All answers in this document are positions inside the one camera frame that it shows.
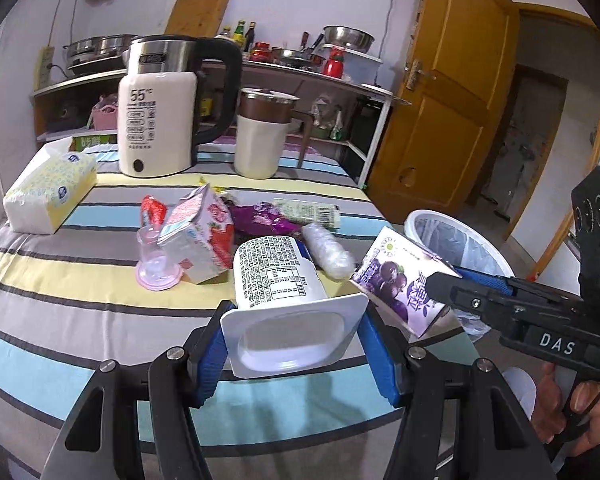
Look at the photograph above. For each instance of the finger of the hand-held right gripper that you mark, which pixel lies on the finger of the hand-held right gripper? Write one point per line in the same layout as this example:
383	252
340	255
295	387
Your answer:
480	276
460	295

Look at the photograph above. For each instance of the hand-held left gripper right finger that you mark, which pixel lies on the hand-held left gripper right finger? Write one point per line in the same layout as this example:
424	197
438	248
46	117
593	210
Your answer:
380	360

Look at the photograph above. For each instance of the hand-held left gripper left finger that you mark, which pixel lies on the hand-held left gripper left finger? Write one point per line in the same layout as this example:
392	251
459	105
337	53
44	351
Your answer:
211	360

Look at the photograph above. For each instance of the purple milk carton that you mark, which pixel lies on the purple milk carton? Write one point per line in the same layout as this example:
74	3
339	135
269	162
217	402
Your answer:
390	275

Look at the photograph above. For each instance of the white trash bin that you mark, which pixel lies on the white trash bin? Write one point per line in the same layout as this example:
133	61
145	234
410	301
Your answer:
420	225

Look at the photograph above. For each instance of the white yogurt cup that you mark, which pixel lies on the white yogurt cup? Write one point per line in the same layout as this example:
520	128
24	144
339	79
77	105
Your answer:
270	270

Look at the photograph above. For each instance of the red strawberry milk carton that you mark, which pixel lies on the red strawberry milk carton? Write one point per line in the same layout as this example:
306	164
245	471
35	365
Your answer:
200	240

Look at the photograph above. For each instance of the clear plastic bottle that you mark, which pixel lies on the clear plastic bottle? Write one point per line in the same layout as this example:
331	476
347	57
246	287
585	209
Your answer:
325	250

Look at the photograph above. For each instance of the purple wrapper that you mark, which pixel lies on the purple wrapper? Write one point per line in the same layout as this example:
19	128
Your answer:
265	220

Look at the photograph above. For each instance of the green and white wrapper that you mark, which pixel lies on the green and white wrapper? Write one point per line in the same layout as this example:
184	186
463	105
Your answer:
310	212

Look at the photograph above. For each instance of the person's right hand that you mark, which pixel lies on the person's right hand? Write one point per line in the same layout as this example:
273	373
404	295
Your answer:
545	410

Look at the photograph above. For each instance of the clear bin liner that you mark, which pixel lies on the clear bin liner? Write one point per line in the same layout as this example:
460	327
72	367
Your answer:
460	245

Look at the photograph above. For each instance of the clear pink plastic cup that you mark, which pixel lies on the clear pink plastic cup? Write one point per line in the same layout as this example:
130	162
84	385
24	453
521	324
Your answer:
155	270

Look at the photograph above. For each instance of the striped tablecloth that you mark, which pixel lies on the striped tablecloth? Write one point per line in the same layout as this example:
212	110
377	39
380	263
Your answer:
105	310

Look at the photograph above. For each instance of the wooden door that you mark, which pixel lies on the wooden door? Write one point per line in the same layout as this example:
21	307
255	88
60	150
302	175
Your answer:
430	135

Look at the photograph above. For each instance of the red wrapper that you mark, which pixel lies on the red wrapper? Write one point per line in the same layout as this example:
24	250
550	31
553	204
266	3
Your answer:
152	210

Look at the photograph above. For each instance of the yellow wrapper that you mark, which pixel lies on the yellow wrapper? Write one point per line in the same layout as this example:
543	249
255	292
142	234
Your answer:
209	183

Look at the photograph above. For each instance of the cream and brown lidded jug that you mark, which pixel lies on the cream and brown lidded jug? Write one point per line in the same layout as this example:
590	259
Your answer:
257	145

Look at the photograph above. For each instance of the plastic bag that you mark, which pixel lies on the plastic bag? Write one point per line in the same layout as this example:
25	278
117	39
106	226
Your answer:
325	110

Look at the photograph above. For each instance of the tissue pack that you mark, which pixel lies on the tissue pack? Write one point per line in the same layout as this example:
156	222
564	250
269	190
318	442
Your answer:
50	185

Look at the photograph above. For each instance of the white plastic container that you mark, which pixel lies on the white plastic container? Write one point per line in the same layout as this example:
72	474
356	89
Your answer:
362	67

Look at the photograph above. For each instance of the white electric kettle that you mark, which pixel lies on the white electric kettle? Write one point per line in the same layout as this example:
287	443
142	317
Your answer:
155	125

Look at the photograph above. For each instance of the green box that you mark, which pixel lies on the green box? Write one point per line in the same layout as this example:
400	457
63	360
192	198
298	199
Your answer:
92	142

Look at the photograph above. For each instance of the red sauce bottle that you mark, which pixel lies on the red sauce bottle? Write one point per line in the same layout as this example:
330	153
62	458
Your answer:
333	66

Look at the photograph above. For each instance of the pink basket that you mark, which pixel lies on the pink basket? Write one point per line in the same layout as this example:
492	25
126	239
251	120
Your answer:
105	117

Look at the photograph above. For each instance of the steel bowl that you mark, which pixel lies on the steel bowl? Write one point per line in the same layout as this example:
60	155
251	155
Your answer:
347	37

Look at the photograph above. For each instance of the white kitchen shelf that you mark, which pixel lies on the white kitchen shelf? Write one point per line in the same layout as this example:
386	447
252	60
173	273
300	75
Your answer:
290	71

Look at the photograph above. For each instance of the steel pan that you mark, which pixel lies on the steel pan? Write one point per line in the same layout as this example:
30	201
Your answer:
297	55

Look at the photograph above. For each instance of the red jar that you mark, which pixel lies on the red jar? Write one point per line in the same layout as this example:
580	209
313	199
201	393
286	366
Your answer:
261	52

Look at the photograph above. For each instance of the dark sauce bottle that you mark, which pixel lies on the dark sauce bottle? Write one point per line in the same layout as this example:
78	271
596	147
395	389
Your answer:
250	37

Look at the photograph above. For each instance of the steel pot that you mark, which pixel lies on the steel pot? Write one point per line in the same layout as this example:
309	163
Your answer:
100	47

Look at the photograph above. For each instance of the yellow power strip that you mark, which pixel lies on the yellow power strip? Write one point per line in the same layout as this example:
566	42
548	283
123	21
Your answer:
46	67

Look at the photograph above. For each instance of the wooden cutting board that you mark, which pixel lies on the wooden cutting board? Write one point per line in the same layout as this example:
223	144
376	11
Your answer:
195	15

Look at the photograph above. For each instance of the wooden door frame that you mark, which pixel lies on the wooden door frame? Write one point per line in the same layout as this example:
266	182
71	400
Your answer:
555	14

